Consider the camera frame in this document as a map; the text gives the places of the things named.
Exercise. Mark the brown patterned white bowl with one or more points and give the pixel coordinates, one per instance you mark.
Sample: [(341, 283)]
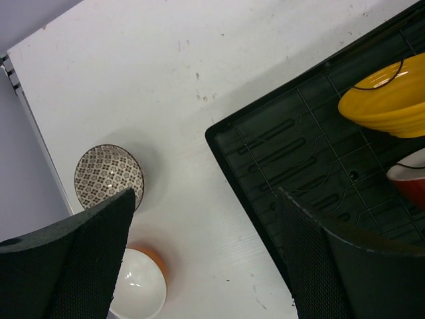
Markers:
[(105, 170)]

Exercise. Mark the black drip tray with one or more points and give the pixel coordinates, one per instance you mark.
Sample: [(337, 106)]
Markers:
[(299, 149)]

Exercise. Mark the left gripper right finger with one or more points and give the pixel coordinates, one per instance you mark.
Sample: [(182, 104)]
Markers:
[(339, 271)]

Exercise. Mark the orange bowl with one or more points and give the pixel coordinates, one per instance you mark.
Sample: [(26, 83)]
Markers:
[(141, 285)]

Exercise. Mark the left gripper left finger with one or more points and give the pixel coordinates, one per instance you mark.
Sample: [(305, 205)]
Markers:
[(68, 269)]

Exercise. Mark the yellow bowl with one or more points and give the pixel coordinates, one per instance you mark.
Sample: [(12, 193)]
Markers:
[(391, 100)]

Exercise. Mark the red bowl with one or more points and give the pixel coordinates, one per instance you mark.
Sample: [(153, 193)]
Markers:
[(407, 175)]

